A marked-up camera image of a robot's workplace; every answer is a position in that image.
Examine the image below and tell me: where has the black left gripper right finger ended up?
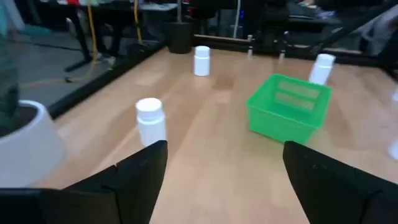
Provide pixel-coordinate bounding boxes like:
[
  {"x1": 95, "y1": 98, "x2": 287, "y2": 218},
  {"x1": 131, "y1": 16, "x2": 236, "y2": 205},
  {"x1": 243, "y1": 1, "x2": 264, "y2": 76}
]
[{"x1": 282, "y1": 141, "x2": 398, "y2": 224}]

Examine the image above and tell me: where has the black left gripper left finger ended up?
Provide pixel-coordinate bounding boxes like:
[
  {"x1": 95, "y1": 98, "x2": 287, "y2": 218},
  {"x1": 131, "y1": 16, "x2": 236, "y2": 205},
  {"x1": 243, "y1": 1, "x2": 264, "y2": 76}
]
[{"x1": 40, "y1": 140, "x2": 169, "y2": 224}]

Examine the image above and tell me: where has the white pill bottle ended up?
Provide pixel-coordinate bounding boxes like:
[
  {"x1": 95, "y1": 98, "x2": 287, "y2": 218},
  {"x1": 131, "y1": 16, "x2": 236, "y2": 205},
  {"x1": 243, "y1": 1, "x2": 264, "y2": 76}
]
[
  {"x1": 308, "y1": 53, "x2": 336, "y2": 86},
  {"x1": 193, "y1": 45, "x2": 211, "y2": 77},
  {"x1": 135, "y1": 97, "x2": 167, "y2": 147}
]

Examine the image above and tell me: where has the green plastic basket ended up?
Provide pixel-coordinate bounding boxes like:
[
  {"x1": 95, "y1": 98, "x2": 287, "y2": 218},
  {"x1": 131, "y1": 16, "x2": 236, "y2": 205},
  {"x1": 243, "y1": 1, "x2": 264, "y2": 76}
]
[{"x1": 246, "y1": 73, "x2": 333, "y2": 146}]

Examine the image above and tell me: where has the white round planter pot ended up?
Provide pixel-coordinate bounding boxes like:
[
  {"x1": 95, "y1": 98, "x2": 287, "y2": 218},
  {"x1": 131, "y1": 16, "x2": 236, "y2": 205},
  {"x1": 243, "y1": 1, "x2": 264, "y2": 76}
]
[{"x1": 0, "y1": 99, "x2": 67, "y2": 189}]

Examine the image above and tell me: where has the black planter pot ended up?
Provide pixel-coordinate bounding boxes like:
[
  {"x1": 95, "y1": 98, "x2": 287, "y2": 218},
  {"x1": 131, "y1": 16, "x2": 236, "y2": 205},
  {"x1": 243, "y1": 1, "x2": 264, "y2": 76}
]
[{"x1": 167, "y1": 21, "x2": 193, "y2": 55}]

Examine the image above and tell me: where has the snake plant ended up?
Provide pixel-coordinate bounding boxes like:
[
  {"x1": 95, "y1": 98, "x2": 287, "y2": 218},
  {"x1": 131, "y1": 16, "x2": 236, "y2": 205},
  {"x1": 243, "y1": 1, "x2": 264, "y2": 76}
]
[{"x1": 0, "y1": 35, "x2": 20, "y2": 128}]

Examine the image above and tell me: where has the white pole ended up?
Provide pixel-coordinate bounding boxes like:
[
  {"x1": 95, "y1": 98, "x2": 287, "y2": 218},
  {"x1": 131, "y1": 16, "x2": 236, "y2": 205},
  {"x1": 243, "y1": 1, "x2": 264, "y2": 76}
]
[{"x1": 233, "y1": 0, "x2": 242, "y2": 39}]

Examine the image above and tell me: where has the black table edge rail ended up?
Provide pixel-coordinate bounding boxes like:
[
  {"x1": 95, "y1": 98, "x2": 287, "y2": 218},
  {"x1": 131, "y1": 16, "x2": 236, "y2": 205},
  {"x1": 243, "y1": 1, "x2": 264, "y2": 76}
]
[{"x1": 48, "y1": 40, "x2": 169, "y2": 119}]

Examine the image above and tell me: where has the yellow hanging cable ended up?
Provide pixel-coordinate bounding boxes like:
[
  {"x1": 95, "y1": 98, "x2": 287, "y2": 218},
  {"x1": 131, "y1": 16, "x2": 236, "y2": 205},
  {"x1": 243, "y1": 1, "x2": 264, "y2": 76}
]
[
  {"x1": 86, "y1": 3, "x2": 99, "y2": 64},
  {"x1": 133, "y1": 0, "x2": 144, "y2": 44}
]

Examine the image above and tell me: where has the black table end rail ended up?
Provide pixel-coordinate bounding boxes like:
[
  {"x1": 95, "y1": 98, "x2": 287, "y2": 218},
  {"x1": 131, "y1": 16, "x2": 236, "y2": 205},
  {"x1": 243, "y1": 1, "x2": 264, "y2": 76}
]
[{"x1": 192, "y1": 33, "x2": 398, "y2": 68}]

